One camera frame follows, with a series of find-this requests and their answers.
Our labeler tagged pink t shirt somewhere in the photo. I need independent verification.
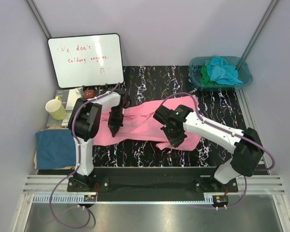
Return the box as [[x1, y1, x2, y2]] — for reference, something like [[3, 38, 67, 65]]
[[93, 96, 201, 151]]

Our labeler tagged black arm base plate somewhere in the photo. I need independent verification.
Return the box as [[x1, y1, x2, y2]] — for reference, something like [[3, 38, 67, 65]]
[[67, 167, 238, 203]]

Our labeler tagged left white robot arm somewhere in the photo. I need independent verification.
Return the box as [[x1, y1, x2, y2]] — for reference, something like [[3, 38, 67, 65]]
[[68, 90, 131, 192]]

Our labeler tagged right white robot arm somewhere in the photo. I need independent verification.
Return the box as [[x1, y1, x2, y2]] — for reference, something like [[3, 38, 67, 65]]
[[153, 105, 263, 192]]

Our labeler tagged black marbled table mat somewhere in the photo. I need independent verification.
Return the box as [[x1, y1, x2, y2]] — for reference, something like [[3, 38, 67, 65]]
[[92, 66, 246, 167]]

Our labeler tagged yellow green mug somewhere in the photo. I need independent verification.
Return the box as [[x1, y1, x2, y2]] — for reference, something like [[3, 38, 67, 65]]
[[45, 96, 67, 121]]

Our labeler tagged grey white booklet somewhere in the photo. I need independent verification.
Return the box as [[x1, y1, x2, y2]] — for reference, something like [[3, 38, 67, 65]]
[[46, 88, 84, 127]]

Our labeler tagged turquoise t shirt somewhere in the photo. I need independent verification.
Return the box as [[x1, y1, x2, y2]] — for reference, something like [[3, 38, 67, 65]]
[[206, 56, 243, 85]]

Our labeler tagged white whiteboard black frame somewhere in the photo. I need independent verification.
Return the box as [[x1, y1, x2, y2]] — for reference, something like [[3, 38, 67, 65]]
[[48, 33, 124, 88]]

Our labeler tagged dark red small box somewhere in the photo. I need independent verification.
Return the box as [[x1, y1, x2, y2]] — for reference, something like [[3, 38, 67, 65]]
[[83, 89, 96, 99]]

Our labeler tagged teal plastic basin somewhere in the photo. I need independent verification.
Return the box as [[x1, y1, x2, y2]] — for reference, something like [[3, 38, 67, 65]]
[[189, 56, 252, 91]]

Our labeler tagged white slotted cable duct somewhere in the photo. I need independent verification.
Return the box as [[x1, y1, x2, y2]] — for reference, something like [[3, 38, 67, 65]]
[[33, 194, 218, 204]]

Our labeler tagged aluminium extrusion rail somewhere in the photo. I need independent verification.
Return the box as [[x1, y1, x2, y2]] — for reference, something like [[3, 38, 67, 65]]
[[23, 175, 285, 195]]

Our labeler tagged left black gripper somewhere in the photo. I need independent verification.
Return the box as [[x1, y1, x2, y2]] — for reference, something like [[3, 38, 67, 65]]
[[107, 106, 124, 137]]

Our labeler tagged folded blue t shirt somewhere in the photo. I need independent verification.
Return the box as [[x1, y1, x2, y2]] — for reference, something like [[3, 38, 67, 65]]
[[35, 130, 76, 170]]

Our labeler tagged purple cable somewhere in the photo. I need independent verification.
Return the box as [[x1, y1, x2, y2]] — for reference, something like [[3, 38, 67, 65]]
[[49, 82, 123, 230], [159, 92, 276, 210]]

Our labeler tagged green t shirt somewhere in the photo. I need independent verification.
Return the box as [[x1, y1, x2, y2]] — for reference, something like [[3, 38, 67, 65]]
[[200, 66, 218, 86]]

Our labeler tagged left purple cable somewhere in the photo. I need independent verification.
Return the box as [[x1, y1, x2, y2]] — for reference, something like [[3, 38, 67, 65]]
[[49, 82, 123, 230]]

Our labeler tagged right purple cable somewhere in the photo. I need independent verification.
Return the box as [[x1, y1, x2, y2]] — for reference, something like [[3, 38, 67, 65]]
[[159, 92, 276, 210]]

